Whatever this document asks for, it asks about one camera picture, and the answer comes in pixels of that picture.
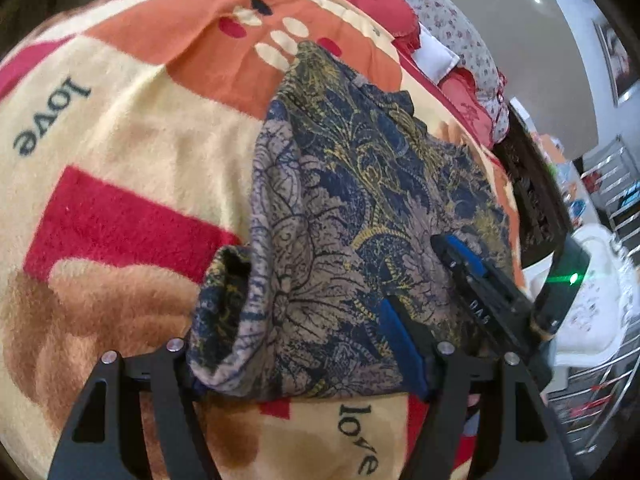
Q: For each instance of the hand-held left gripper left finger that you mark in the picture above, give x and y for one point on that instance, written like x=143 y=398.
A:
x=170 y=385

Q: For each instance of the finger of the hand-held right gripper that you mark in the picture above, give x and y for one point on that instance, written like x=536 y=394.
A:
x=475 y=305
x=475 y=262

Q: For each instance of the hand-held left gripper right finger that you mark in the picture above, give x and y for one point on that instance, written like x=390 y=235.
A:
x=405 y=350

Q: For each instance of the blue and tan floral shirt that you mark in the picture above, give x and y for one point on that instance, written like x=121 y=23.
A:
x=350 y=200

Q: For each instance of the white plastic basin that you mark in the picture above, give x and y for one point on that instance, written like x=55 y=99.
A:
x=595 y=305

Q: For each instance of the carved dark wooden furniture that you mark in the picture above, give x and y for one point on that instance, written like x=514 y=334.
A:
x=535 y=195

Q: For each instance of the chrome metal rack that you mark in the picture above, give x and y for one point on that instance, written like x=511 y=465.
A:
x=615 y=190

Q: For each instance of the clutter of colourful packages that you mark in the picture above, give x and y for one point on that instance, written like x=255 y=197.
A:
x=560 y=170

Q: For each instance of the white pillow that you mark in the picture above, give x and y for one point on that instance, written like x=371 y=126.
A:
x=435 y=55

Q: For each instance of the red and cream printed blanket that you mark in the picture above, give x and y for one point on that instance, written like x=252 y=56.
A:
x=125 y=160

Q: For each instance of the grey floral quilt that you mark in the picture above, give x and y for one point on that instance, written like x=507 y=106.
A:
x=450 y=15

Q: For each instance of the framed wall picture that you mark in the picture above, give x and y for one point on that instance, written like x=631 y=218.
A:
x=617 y=60

